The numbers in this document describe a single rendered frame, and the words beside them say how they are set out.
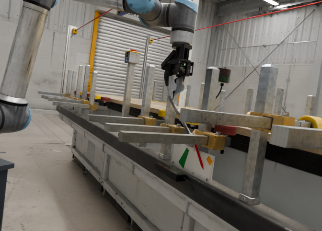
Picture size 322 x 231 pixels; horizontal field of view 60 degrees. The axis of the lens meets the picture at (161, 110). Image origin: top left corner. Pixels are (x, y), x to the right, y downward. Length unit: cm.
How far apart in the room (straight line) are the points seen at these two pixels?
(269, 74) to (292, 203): 45
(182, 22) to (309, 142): 73
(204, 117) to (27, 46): 97
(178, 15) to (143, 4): 17
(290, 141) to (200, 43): 1104
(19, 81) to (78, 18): 776
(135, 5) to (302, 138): 71
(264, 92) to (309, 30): 856
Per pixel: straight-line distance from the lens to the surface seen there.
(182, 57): 105
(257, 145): 85
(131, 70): 169
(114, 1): 106
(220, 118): 68
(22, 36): 141
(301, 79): 912
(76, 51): 897
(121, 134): 83
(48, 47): 879
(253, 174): 87
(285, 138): 44
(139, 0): 100
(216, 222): 104
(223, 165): 127
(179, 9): 110
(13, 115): 144
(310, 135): 48
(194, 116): 63
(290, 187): 106
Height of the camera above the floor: 98
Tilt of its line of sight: 3 degrees down
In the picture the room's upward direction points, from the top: 8 degrees clockwise
